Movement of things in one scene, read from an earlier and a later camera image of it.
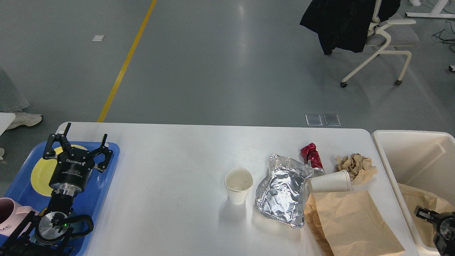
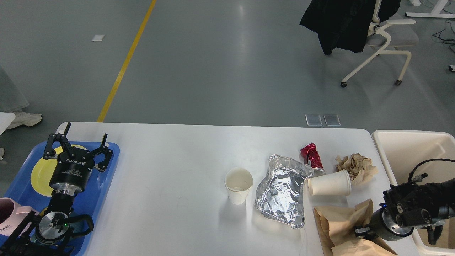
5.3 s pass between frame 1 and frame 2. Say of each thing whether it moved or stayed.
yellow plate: stayed
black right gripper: moved
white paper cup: stayed
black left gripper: stayed
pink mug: stayed
